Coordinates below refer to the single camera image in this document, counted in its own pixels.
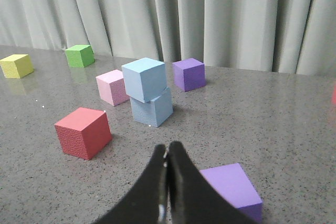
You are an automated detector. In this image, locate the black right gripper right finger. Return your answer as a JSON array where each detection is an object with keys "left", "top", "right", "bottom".
[{"left": 168, "top": 141, "right": 255, "bottom": 223}]

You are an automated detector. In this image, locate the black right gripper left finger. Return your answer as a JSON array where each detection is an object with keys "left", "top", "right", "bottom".
[{"left": 95, "top": 144, "right": 167, "bottom": 223}]

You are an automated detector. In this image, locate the light blue foam cube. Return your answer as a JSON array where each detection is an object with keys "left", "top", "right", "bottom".
[{"left": 130, "top": 87, "right": 173, "bottom": 127}]

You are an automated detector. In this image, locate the purple foam cube front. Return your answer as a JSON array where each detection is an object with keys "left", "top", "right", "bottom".
[{"left": 200, "top": 163, "right": 263, "bottom": 223}]

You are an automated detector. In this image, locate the purple foam cube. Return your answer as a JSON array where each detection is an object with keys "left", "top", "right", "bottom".
[
  {"left": 172, "top": 58, "right": 206, "bottom": 92},
  {"left": 200, "top": 163, "right": 263, "bottom": 223}
]

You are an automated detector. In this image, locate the red foam cube front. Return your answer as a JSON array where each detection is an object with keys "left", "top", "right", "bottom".
[{"left": 55, "top": 107, "right": 112, "bottom": 160}]

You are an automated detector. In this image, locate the red foam cube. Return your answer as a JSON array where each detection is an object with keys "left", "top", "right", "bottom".
[
  {"left": 331, "top": 84, "right": 336, "bottom": 105},
  {"left": 55, "top": 107, "right": 112, "bottom": 160}
]

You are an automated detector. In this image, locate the pink foam cube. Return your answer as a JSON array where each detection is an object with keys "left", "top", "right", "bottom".
[{"left": 96, "top": 69, "right": 129, "bottom": 106}]

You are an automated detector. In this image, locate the purple foam cube back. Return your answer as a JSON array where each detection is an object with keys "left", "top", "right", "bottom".
[{"left": 172, "top": 58, "right": 206, "bottom": 92}]

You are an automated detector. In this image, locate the green foam cube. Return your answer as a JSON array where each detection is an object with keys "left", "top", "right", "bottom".
[{"left": 65, "top": 45, "right": 95, "bottom": 68}]

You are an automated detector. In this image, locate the red foam cube back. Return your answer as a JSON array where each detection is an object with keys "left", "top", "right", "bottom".
[{"left": 331, "top": 84, "right": 336, "bottom": 105}]

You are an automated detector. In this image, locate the yellow foam cube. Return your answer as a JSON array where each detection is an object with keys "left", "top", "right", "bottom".
[{"left": 1, "top": 54, "right": 34, "bottom": 79}]

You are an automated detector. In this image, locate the grey curtain backdrop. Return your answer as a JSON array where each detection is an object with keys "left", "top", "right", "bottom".
[{"left": 1, "top": 0, "right": 335, "bottom": 76}]

